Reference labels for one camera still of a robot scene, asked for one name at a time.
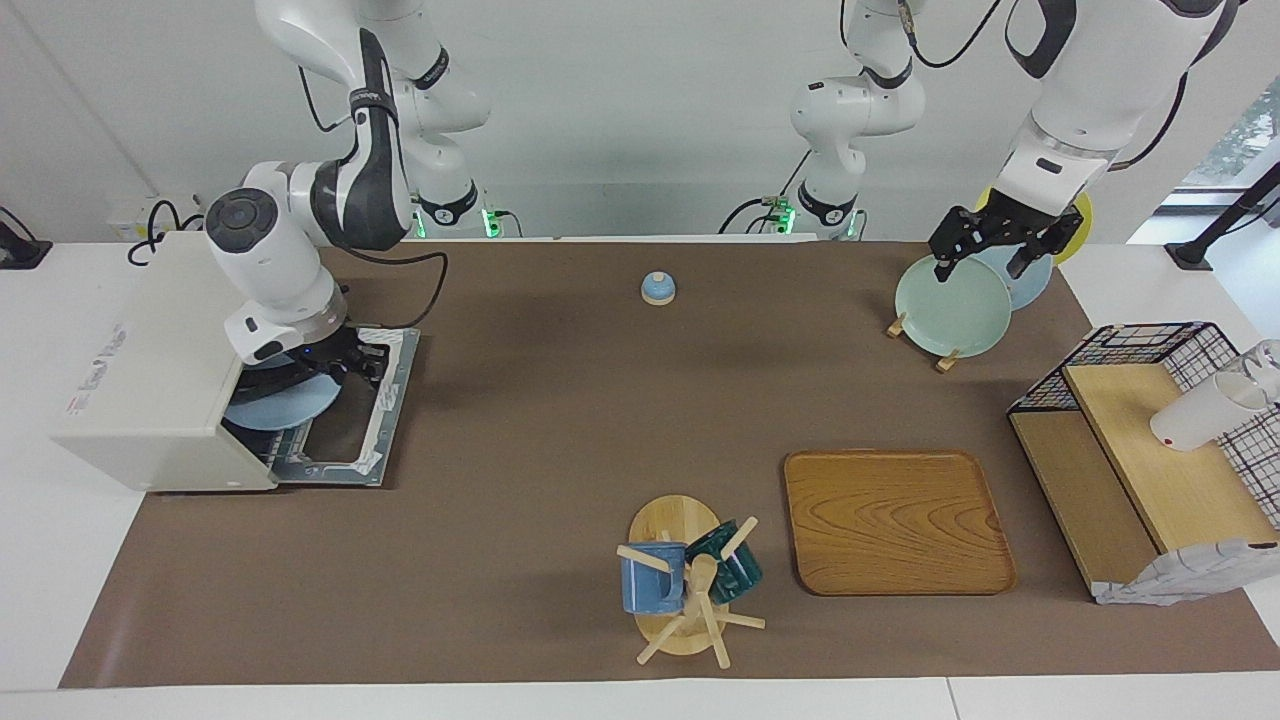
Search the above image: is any black stand with clamp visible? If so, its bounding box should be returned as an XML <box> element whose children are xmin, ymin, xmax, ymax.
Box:
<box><xmin>1165</xmin><ymin>160</ymin><xmax>1280</xmax><ymax>271</ymax></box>

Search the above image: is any glass oven door with handle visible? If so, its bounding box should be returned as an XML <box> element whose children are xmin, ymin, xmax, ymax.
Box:
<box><xmin>262</xmin><ymin>325</ymin><xmax>421</xmax><ymax>489</ymax></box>

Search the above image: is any light blue round plate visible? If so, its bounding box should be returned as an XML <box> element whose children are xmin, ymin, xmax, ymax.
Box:
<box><xmin>222</xmin><ymin>365</ymin><xmax>343</xmax><ymax>432</ymax></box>

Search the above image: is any black table clamp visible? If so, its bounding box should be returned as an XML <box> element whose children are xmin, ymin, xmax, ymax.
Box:
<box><xmin>0</xmin><ymin>205</ymin><xmax>53</xmax><ymax>271</ymax></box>

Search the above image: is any black wire basket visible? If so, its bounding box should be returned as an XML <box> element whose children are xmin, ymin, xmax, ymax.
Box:
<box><xmin>1008</xmin><ymin>321</ymin><xmax>1280</xmax><ymax>531</ymax></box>

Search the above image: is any white checked cloth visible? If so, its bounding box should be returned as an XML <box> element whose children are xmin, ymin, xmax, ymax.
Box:
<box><xmin>1092</xmin><ymin>540</ymin><xmax>1280</xmax><ymax>607</ymax></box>

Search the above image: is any pale blue racked plate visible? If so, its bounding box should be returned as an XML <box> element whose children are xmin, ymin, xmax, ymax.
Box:
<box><xmin>965</xmin><ymin>245</ymin><xmax>1054</xmax><ymax>311</ymax></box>

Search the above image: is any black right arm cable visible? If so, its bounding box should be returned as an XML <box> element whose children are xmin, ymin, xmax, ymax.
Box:
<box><xmin>298</xmin><ymin>60</ymin><xmax>450</xmax><ymax>331</ymax></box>

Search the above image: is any black oven power cord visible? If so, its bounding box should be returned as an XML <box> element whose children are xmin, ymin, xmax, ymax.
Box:
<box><xmin>127</xmin><ymin>200</ymin><xmax>209</xmax><ymax>267</ymax></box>

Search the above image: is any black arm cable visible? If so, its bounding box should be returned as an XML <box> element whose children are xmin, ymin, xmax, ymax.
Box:
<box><xmin>298</xmin><ymin>60</ymin><xmax>450</xmax><ymax>331</ymax></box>
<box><xmin>895</xmin><ymin>0</ymin><xmax>1191</xmax><ymax>173</ymax></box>

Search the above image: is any yellow plate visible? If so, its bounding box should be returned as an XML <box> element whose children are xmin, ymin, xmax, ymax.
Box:
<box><xmin>975</xmin><ymin>185</ymin><xmax>1094</xmax><ymax>266</ymax></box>

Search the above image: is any brown table mat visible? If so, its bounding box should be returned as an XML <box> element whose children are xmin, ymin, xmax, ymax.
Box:
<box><xmin>60</xmin><ymin>240</ymin><xmax>1280</xmax><ymax>689</ymax></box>

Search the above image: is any cream white toaster oven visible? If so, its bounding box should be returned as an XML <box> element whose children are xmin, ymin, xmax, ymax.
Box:
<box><xmin>52</xmin><ymin>232</ymin><xmax>346</xmax><ymax>493</ymax></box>

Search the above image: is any wooden serving tray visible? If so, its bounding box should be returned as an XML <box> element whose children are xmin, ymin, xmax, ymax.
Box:
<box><xmin>783</xmin><ymin>449</ymin><xmax>1018</xmax><ymax>597</ymax></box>

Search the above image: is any stepped wooden shelf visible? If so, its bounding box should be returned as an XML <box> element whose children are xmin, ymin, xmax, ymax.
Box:
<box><xmin>1010</xmin><ymin>362</ymin><xmax>1280</xmax><ymax>591</ymax></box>

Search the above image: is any blue mug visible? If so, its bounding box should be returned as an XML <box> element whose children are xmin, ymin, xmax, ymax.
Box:
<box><xmin>620</xmin><ymin>541</ymin><xmax>689</xmax><ymax>615</ymax></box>

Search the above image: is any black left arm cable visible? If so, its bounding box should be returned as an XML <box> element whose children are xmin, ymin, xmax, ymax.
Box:
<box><xmin>895</xmin><ymin>0</ymin><xmax>1191</xmax><ymax>173</ymax></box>

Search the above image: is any clear glass cup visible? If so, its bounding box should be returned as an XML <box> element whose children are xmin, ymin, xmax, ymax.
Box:
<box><xmin>1240</xmin><ymin>340</ymin><xmax>1280</xmax><ymax>401</ymax></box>

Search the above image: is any wooden mug tree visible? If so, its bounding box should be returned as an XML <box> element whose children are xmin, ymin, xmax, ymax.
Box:
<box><xmin>616</xmin><ymin>494</ymin><xmax>767</xmax><ymax>669</ymax></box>

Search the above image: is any wooden plate rack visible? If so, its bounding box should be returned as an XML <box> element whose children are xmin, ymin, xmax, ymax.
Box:
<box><xmin>887</xmin><ymin>312</ymin><xmax>961</xmax><ymax>373</ymax></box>

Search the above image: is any dark green mug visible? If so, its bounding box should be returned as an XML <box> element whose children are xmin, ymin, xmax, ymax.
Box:
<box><xmin>685</xmin><ymin>520</ymin><xmax>764</xmax><ymax>605</ymax></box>

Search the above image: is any window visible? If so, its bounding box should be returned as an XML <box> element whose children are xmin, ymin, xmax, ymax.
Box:
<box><xmin>1180</xmin><ymin>75</ymin><xmax>1280</xmax><ymax>191</ymax></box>

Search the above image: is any white plastic cup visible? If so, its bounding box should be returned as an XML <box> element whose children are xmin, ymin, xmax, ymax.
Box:
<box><xmin>1149</xmin><ymin>370</ymin><xmax>1266</xmax><ymax>452</ymax></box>

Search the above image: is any black left base cable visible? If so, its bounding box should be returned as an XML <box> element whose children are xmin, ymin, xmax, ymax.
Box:
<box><xmin>720</xmin><ymin>150</ymin><xmax>813</xmax><ymax>236</ymax></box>

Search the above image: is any white power socket box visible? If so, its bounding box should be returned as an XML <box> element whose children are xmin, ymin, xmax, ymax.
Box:
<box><xmin>108</xmin><ymin>195</ymin><xmax>206</xmax><ymax>241</ymax></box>

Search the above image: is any mint green plate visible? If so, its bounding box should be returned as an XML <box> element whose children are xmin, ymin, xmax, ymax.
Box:
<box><xmin>894</xmin><ymin>253</ymin><xmax>1014</xmax><ymax>358</ymax></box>

